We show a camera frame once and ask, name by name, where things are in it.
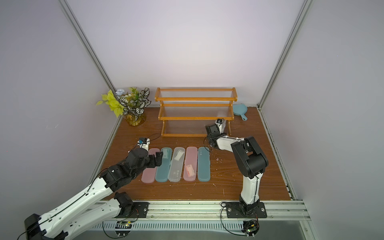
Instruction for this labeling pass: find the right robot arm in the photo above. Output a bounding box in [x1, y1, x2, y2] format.
[205, 124, 269, 217]

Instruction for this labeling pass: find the long clear white pencil case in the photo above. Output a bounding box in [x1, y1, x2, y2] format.
[168, 147, 186, 182]

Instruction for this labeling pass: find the circuit board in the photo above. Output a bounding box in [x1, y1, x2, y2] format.
[115, 221, 133, 238]
[242, 219, 260, 238]

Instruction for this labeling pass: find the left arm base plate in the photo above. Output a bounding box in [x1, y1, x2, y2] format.
[116, 202, 150, 219]

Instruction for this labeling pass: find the aluminium rail frame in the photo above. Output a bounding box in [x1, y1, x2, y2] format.
[86, 200, 311, 234]

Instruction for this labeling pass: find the potted plant in glass vase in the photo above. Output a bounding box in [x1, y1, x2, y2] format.
[96, 87, 152, 127]

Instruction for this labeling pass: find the orange wooden three-tier shelf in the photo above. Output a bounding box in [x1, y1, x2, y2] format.
[155, 88, 238, 137]

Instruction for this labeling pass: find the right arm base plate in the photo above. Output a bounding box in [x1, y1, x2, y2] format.
[223, 201, 268, 219]

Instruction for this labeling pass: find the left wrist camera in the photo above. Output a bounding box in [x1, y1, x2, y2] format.
[137, 138, 150, 151]

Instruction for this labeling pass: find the right circuit board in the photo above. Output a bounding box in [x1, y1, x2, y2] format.
[242, 219, 260, 238]

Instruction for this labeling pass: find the long pink pencil case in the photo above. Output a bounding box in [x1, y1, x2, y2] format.
[141, 148, 160, 184]

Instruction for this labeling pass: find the left circuit board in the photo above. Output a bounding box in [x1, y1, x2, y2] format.
[115, 221, 133, 238]

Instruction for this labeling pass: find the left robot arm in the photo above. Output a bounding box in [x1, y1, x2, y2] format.
[24, 148, 163, 240]

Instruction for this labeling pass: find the short teal pencil case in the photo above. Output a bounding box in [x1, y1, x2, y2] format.
[197, 147, 211, 182]

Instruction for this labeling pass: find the short pink pencil case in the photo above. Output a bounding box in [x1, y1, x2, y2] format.
[183, 147, 198, 182]

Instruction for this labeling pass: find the long teal pencil case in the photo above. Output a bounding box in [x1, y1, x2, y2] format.
[155, 147, 173, 183]

